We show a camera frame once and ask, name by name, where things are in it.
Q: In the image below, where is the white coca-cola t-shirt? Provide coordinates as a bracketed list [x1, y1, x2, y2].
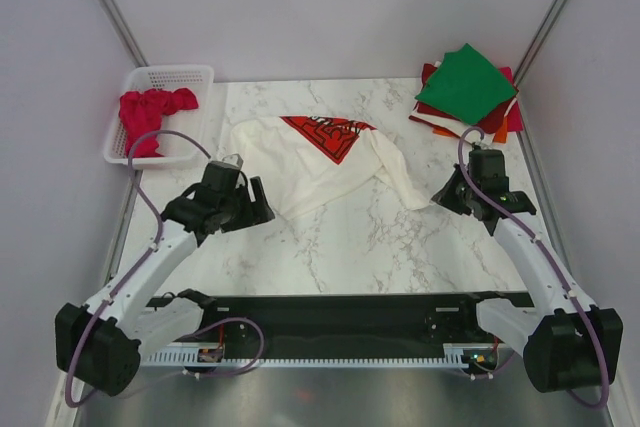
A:
[228, 116, 429, 220]

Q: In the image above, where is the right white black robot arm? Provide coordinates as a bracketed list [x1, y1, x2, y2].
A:
[432, 146, 623, 393]

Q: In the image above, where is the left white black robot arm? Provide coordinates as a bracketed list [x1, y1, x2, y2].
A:
[54, 155, 274, 396]

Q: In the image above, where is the folded orange t-shirt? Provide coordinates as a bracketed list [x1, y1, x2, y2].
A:
[433, 118, 508, 144]

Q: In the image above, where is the folded dark red t-shirt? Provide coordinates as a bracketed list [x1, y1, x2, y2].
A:
[410, 63, 507, 127]

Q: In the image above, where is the folded pink red t-shirt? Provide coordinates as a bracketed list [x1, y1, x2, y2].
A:
[503, 88, 524, 133]

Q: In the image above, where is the white plastic basket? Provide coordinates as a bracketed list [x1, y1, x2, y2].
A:
[103, 64, 214, 169]

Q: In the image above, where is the crumpled red t-shirt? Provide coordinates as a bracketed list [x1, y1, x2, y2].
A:
[119, 88, 199, 156]

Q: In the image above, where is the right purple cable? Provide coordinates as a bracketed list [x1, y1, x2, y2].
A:
[457, 126, 614, 411]

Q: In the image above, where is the purple cable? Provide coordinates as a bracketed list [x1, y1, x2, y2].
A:
[64, 130, 266, 408]
[457, 126, 614, 411]

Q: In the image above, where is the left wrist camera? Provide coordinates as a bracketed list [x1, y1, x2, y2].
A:
[222, 153, 244, 170]

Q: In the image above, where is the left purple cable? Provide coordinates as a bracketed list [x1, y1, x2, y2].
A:
[64, 130, 266, 408]

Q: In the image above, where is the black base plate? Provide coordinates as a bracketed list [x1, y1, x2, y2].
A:
[144, 291, 531, 361]

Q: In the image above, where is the white slotted cable duct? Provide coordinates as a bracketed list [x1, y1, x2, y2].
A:
[141, 343, 495, 370]

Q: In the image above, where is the right aluminium corner post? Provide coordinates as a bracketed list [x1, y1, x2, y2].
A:
[514, 0, 570, 87]

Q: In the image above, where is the aluminium corner post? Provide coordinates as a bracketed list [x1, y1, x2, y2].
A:
[98, 0, 148, 67]
[514, 0, 570, 87]

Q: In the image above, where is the left aluminium corner post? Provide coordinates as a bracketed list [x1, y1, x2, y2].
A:
[98, 0, 148, 67]

